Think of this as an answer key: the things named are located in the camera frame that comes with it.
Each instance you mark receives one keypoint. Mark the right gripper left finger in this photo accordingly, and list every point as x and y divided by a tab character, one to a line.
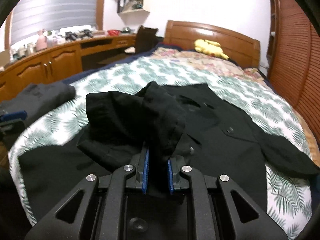
94	208

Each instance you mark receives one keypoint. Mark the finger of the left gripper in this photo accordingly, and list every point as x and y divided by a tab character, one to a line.
13	116
16	126

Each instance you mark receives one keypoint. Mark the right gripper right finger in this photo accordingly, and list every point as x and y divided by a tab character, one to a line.
218	208

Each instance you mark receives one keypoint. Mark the black double-breasted coat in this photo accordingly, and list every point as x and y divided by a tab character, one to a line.
213	136

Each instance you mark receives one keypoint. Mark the folded dark grey garment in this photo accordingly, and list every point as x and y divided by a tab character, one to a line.
38	100

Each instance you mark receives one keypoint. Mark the long wooden cabinet desk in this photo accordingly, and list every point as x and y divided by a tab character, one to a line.
56	63

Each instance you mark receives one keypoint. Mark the pink vase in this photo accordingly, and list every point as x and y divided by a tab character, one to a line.
41	42

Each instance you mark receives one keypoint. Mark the black gripper tools on desk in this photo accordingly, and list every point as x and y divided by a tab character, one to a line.
73	36

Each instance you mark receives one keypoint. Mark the grey window blind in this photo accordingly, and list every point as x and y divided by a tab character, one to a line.
31	16

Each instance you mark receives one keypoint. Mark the red bowl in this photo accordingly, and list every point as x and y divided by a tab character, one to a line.
113	32

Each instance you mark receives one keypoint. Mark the dark wooden chair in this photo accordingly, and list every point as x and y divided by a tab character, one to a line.
145	40

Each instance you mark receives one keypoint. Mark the floral quilt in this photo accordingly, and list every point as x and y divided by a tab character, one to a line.
216	65

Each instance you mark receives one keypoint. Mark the wooden headboard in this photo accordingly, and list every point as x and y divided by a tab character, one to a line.
245	51

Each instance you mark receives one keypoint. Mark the louvered wooden wardrobe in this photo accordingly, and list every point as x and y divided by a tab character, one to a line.
294	52

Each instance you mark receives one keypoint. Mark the yellow plush toy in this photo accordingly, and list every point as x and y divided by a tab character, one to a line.
210	48

